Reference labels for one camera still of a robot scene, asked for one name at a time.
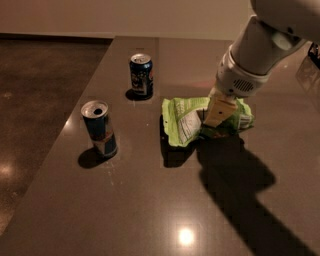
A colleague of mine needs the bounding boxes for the blue pepsi can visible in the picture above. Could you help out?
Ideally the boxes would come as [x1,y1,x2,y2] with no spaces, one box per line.
[129,53,153,99]

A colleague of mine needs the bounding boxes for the red bull can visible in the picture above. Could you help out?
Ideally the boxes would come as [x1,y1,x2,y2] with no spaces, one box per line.
[81,100,117,158]

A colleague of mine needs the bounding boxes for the green rice chip bag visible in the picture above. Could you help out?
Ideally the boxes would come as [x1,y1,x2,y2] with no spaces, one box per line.
[162,97,254,147]

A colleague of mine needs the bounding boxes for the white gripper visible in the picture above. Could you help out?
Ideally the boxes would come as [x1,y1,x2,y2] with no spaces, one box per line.
[204,47,269,127]

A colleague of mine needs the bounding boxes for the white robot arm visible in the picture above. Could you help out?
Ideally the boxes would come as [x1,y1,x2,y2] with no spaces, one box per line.
[204,0,320,127]

